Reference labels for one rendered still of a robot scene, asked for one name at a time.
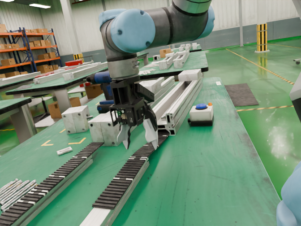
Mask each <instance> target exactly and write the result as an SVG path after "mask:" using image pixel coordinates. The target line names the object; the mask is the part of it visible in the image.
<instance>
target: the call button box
mask: <svg viewBox="0 0 301 226"><path fill-rule="evenodd" d="M189 114H190V118H188V122H190V123H191V126H212V125H213V121H214V111H213V105H212V106H208V105H206V108H203V109H198V108H196V106H193V107H192V109H191V111H190V113H189Z"/></svg>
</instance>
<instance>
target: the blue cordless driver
mask: <svg viewBox="0 0 301 226"><path fill-rule="evenodd" d="M85 80H86V81H87V82H90V83H92V84H101V85H100V87H101V90H103V93H104V96H105V99H104V100H102V101H100V102H99V103H100V104H99V105H97V110H98V112H99V113H107V112H109V111H110V110H109V107H110V106H111V105H113V104H114V100H113V96H112V90H111V86H110V83H111V82H112V78H111V77H110V74H109V71H107V72H99V73H94V74H91V75H90V76H88V77H87V78H86V79H84V81H85Z"/></svg>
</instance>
